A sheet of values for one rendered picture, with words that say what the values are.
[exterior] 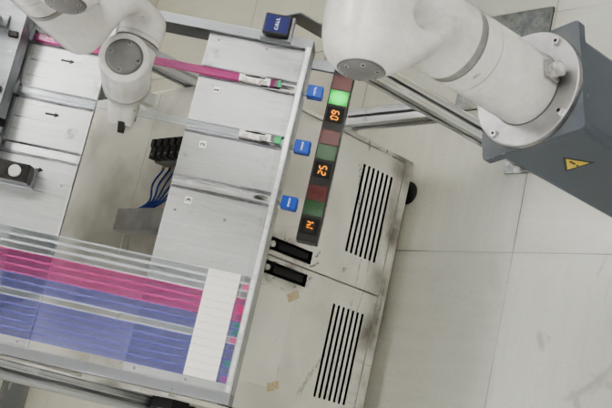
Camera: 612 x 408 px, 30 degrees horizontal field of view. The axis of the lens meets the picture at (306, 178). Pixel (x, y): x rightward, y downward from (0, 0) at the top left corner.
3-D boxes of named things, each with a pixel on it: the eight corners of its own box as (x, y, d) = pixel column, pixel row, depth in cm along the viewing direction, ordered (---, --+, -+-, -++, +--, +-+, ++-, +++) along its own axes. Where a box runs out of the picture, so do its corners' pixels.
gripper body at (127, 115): (113, 51, 200) (115, 71, 211) (97, 106, 198) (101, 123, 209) (155, 62, 201) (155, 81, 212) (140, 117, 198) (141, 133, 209)
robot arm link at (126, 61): (114, 45, 198) (94, 93, 196) (111, 19, 185) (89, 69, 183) (159, 63, 199) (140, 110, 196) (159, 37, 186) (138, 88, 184)
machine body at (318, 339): (431, 170, 286) (248, 76, 247) (373, 450, 269) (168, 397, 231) (263, 178, 334) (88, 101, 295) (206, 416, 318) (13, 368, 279)
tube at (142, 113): (281, 138, 213) (281, 137, 212) (280, 145, 213) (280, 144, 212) (24, 86, 218) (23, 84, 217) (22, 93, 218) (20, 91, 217)
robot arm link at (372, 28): (492, -5, 163) (381, -82, 148) (480, 115, 157) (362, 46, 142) (427, 16, 171) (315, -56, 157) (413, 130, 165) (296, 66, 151)
